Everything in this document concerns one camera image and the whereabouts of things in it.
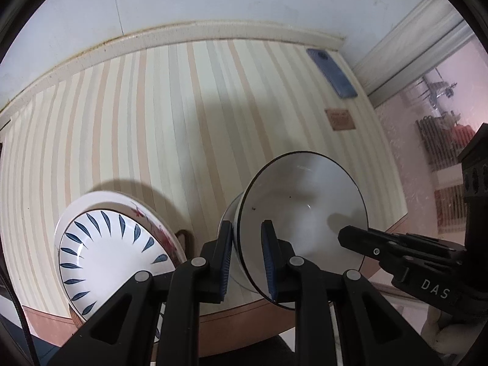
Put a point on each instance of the patterned glass sliding door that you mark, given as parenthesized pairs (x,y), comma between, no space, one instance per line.
(419,160)

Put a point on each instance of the white bowl with dark rim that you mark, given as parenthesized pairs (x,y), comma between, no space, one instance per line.
(305,198)

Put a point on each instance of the plain white plate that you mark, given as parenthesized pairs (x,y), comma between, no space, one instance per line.
(160,331)

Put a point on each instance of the striped cat print table cloth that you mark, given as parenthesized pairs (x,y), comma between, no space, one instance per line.
(152,122)

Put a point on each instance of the white door frame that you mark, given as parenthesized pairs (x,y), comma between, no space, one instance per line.
(400,45)

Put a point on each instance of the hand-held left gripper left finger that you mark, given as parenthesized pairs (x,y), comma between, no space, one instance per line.
(225,259)

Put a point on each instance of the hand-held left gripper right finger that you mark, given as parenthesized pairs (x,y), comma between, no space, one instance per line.
(268,259)

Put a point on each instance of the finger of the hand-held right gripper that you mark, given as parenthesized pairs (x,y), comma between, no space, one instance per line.
(366,240)

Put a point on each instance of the white plate with floral print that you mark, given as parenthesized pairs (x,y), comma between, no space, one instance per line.
(152,217)

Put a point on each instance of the white plate with blue leaves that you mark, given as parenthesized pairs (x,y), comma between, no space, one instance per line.
(110,259)

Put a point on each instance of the person's right hand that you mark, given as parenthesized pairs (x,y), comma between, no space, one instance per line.
(442,335)

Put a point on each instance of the small brown card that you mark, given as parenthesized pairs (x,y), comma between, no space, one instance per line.
(340,119)

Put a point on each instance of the blue smartphone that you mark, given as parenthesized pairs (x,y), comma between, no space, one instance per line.
(331,72)

